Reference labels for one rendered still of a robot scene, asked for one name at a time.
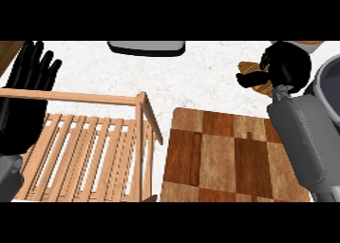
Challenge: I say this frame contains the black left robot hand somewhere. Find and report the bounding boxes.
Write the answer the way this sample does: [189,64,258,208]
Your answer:
[0,40,65,157]

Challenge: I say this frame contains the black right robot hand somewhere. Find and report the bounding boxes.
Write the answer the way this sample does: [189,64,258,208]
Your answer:
[235,41,314,95]

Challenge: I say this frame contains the brown croissant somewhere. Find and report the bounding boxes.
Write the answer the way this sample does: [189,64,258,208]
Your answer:
[236,61,277,99]

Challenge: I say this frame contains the grey pot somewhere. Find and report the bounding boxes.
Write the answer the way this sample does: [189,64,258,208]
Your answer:
[301,51,340,147]

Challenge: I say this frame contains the checkered wooden cutting board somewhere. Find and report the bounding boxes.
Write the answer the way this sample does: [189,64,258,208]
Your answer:
[158,106,313,203]

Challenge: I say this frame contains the white and orange cup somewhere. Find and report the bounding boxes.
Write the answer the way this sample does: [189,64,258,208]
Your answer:
[268,40,326,54]

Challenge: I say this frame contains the pale wooden slatted rack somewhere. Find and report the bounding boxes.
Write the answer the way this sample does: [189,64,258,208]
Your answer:
[0,86,164,203]

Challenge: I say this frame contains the brown wooden panel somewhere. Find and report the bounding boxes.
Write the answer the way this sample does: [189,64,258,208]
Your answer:
[0,40,26,87]

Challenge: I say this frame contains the grey and black appliance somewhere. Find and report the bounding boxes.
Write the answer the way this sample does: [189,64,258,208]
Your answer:
[105,40,186,58]

